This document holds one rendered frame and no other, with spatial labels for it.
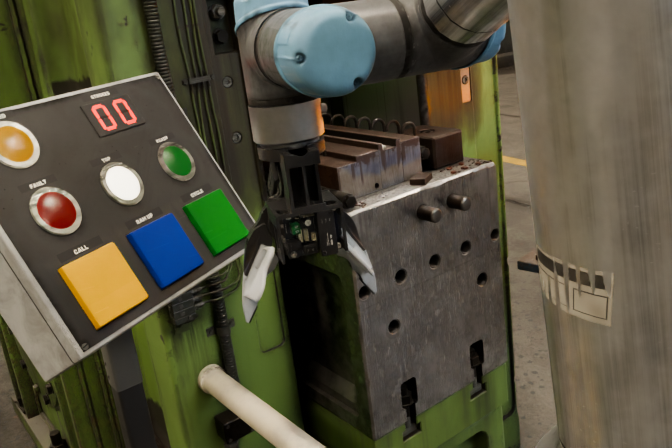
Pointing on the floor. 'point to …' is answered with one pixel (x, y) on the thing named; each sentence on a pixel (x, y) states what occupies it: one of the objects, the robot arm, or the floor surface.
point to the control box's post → (128, 391)
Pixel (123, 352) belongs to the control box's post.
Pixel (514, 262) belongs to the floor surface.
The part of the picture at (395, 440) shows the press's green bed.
